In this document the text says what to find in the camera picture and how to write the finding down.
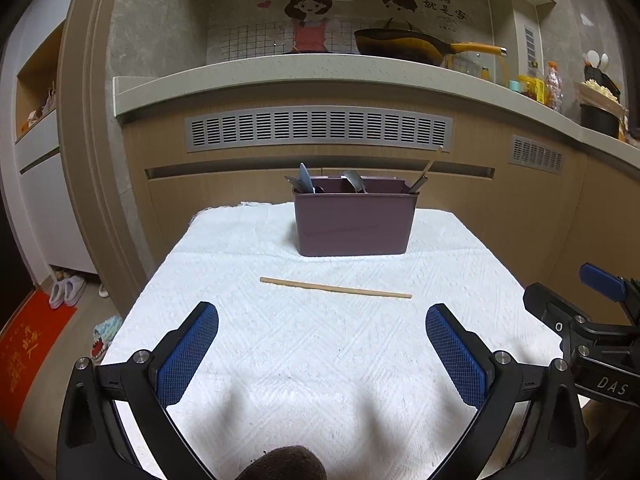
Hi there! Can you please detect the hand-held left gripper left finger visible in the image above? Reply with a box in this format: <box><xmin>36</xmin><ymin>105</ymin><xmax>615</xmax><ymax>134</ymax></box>
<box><xmin>56</xmin><ymin>301</ymin><xmax>221</xmax><ymax>480</ymax></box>

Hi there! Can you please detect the red floor mat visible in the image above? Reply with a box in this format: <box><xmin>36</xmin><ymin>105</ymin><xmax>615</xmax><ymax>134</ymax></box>
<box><xmin>0</xmin><ymin>290</ymin><xmax>78</xmax><ymax>423</ymax></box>

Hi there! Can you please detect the dark brown fuzzy object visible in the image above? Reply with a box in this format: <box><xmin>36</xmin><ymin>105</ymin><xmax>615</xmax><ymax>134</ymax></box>
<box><xmin>235</xmin><ymin>446</ymin><xmax>328</xmax><ymax>480</ymax></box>

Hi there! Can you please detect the wooden chopstick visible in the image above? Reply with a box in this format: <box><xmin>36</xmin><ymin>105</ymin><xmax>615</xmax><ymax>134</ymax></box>
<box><xmin>407</xmin><ymin>146</ymin><xmax>445</xmax><ymax>195</ymax></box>
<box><xmin>260</xmin><ymin>276</ymin><xmax>413</xmax><ymax>301</ymax></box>

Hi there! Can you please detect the cartoon wall sticker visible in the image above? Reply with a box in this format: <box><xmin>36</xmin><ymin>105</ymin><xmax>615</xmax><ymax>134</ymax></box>
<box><xmin>207</xmin><ymin>0</ymin><xmax>493</xmax><ymax>66</ymax></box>

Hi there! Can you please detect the black wok with orange handle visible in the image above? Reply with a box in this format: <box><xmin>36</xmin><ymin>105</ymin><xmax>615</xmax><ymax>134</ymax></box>
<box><xmin>354</xmin><ymin>28</ymin><xmax>508</xmax><ymax>67</ymax></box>

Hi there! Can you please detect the purple utensil holder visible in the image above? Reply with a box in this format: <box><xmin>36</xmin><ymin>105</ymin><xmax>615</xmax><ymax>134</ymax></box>
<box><xmin>293</xmin><ymin>176</ymin><xmax>420</xmax><ymax>258</ymax></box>

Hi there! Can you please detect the black countertop utensil caddy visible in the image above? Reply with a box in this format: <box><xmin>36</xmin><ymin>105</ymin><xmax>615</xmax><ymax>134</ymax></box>
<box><xmin>582</xmin><ymin>50</ymin><xmax>621</xmax><ymax>96</ymax></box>

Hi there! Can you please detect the grey wall socket panel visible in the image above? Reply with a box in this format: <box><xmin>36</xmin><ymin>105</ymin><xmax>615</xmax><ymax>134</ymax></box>
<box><xmin>524</xmin><ymin>24</ymin><xmax>540</xmax><ymax>63</ymax></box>

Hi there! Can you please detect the white shelf cabinet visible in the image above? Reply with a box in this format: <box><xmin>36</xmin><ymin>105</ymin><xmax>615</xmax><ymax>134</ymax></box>
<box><xmin>12</xmin><ymin>20</ymin><xmax>101</xmax><ymax>276</ymax></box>

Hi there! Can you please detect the yellow oil bottle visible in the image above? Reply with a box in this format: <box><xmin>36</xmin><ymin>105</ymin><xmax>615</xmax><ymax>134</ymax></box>
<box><xmin>520</xmin><ymin>62</ymin><xmax>547</xmax><ymax>106</ymax></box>

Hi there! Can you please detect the metal spoon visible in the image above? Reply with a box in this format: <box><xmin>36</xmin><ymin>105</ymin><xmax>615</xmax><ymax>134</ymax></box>
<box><xmin>342</xmin><ymin>170</ymin><xmax>369</xmax><ymax>194</ymax></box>

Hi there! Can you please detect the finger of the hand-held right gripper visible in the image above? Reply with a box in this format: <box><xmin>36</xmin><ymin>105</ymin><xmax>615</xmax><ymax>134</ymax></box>
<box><xmin>523</xmin><ymin>282</ymin><xmax>594</xmax><ymax>341</ymax></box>
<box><xmin>580</xmin><ymin>262</ymin><xmax>640</xmax><ymax>321</ymax></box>

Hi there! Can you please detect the small grey vent grille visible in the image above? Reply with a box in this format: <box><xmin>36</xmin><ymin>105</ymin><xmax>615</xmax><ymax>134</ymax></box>
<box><xmin>509</xmin><ymin>134</ymin><xmax>564</xmax><ymax>177</ymax></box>

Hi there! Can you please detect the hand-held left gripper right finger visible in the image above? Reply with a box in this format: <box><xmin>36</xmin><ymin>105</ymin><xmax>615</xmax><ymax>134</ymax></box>
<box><xmin>425</xmin><ymin>302</ymin><xmax>588</xmax><ymax>480</ymax></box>

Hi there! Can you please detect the grey slipper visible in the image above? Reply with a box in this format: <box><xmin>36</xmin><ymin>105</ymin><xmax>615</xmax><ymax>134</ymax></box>
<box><xmin>49</xmin><ymin>280</ymin><xmax>71</xmax><ymax>309</ymax></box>
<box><xmin>64</xmin><ymin>275</ymin><xmax>88</xmax><ymax>306</ymax></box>

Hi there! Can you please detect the black pot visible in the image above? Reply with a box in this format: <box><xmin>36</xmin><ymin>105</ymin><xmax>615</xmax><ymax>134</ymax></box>
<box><xmin>580</xmin><ymin>103</ymin><xmax>621</xmax><ymax>138</ymax></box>

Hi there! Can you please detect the white textured cloth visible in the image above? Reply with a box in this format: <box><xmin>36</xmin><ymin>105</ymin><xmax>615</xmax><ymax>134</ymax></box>
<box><xmin>100</xmin><ymin>202</ymin><xmax>591</xmax><ymax>480</ymax></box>

